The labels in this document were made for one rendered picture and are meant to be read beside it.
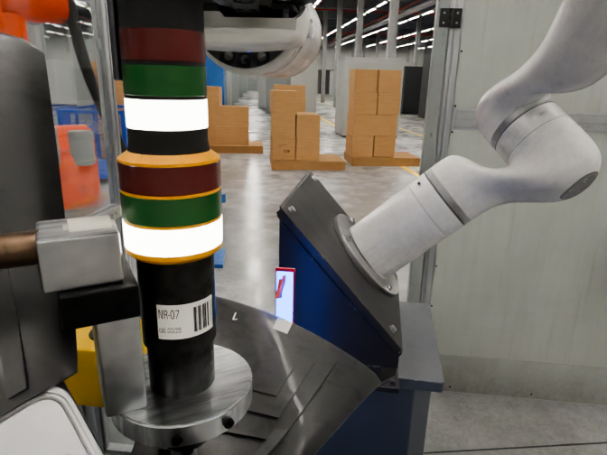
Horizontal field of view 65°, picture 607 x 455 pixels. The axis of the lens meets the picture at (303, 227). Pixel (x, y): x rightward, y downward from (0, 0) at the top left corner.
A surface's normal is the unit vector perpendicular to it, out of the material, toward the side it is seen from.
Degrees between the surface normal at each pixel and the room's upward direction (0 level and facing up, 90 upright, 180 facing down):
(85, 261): 90
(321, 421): 17
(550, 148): 61
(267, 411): 10
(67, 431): 53
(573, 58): 126
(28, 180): 43
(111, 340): 90
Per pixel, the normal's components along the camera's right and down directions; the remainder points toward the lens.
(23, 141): 0.48, -0.54
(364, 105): 0.10, 0.30
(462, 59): -0.11, 0.30
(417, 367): 0.03, -0.95
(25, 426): 0.27, -0.33
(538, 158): -0.62, -0.28
